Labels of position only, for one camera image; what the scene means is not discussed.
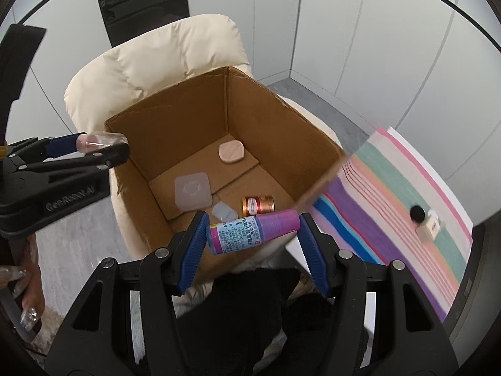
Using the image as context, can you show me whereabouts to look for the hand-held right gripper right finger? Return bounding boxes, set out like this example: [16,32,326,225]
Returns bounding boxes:
[298,212,458,376]

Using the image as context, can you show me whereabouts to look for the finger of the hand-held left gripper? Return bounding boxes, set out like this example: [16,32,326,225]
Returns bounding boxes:
[8,133,85,162]
[16,141,131,174]

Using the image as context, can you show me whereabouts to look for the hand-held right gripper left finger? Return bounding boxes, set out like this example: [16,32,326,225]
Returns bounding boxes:
[46,211,210,376]

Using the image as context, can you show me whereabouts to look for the small clear pink vial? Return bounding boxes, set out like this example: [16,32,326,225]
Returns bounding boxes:
[76,132,128,153]

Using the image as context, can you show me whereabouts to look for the brown cardboard box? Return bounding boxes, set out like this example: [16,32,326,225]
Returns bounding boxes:
[104,66,349,285]

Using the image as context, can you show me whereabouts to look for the pink purple labelled bottle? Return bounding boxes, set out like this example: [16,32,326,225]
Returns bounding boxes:
[207,209,301,255]

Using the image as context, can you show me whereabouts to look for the copper can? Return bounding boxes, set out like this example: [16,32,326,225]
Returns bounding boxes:
[240,195,276,218]

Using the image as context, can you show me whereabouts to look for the peach round puff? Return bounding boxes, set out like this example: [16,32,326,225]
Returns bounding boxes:
[218,140,245,164]

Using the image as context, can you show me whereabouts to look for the person's left hand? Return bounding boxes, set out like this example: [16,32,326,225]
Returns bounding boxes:
[0,239,45,332]

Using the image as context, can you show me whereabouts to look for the beige shoe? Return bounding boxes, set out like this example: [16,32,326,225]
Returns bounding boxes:
[287,274,318,302]

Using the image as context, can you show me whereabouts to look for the grey fluffy rug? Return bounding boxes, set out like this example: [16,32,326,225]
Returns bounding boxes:
[33,200,136,355]

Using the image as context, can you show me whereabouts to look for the small pale plastic item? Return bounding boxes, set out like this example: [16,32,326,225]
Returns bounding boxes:
[211,201,239,222]

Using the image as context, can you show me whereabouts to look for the translucent square lid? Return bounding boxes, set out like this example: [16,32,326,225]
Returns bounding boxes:
[174,172,212,209]

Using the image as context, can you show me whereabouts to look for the person's black trousers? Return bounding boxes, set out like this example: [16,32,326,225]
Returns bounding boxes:
[172,268,369,376]

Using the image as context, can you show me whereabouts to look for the striped colourful cloth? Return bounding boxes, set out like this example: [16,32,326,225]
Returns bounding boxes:
[287,127,474,322]

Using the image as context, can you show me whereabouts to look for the cream padded armchair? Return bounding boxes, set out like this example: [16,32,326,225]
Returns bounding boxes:
[64,13,341,279]

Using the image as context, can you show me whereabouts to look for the small white box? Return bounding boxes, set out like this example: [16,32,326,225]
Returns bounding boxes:
[416,209,445,240]

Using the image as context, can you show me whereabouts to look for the black glossy panel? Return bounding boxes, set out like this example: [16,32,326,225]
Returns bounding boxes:
[93,0,191,48]

